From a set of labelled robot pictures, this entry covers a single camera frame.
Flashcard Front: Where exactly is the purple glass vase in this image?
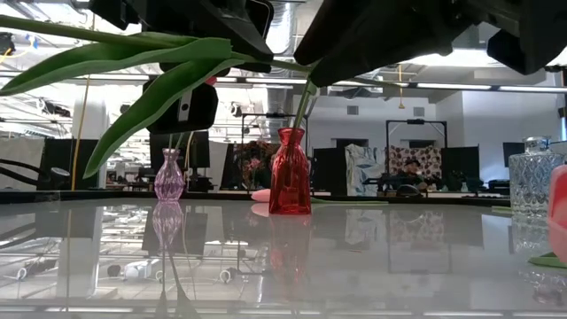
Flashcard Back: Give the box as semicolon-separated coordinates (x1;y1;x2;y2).
153;148;186;203

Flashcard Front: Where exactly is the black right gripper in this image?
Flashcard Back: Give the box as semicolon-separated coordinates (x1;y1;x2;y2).
389;0;567;75

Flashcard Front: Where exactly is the long ceiling light bar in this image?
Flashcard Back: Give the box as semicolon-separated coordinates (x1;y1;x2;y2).
416;82;567;94

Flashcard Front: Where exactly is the floral patterned cloth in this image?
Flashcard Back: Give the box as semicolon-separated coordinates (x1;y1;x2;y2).
387;144;444;178

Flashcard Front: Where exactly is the clear crystal glass vase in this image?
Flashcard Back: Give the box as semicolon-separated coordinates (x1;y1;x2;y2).
508;136;567;218

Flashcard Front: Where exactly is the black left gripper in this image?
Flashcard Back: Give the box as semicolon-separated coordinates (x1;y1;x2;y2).
88;0;275;136

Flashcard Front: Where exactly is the person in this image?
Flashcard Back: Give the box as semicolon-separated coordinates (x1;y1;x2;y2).
389;157;433;191

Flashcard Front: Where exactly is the blue white draped cloth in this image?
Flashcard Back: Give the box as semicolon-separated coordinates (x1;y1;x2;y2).
345;144;389;196

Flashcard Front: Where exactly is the black metal frame stand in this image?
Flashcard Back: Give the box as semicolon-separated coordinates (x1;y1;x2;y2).
384;117;449;150

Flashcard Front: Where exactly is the red glass vase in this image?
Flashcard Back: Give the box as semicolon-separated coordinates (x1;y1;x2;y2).
268;127;313;216

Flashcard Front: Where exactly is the silver ventilation duct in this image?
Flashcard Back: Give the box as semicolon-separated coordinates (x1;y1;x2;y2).
256;0;305;143

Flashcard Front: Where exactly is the pink yellow tulip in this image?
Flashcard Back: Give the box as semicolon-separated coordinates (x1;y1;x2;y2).
0;14;314;180

